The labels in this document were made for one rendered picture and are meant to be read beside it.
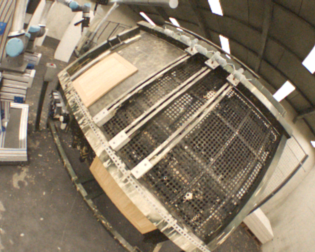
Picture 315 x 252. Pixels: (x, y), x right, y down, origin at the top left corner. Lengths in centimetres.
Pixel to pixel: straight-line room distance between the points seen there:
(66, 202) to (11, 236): 75
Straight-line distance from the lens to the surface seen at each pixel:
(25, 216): 150
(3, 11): 128
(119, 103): 94
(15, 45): 90
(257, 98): 122
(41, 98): 177
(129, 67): 124
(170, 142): 82
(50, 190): 157
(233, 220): 98
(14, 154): 154
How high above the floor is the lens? 145
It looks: 19 degrees down
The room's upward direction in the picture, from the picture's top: 40 degrees clockwise
